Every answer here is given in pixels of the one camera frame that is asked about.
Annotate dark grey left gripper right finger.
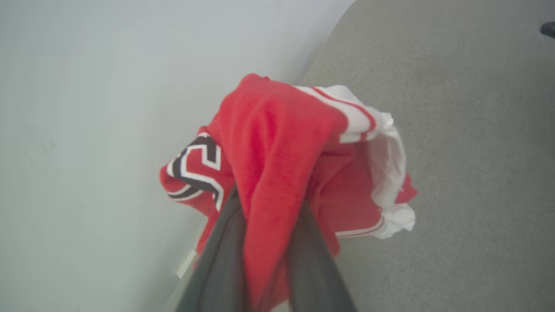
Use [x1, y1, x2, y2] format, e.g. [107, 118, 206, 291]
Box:
[287, 201, 357, 312]

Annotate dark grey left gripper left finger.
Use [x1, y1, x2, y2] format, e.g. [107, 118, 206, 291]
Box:
[176, 184, 251, 312]

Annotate red white sports garment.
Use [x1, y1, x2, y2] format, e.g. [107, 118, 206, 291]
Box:
[159, 73, 418, 312]

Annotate grey fabric sofa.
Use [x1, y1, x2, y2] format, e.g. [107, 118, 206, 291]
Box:
[165, 0, 555, 312]

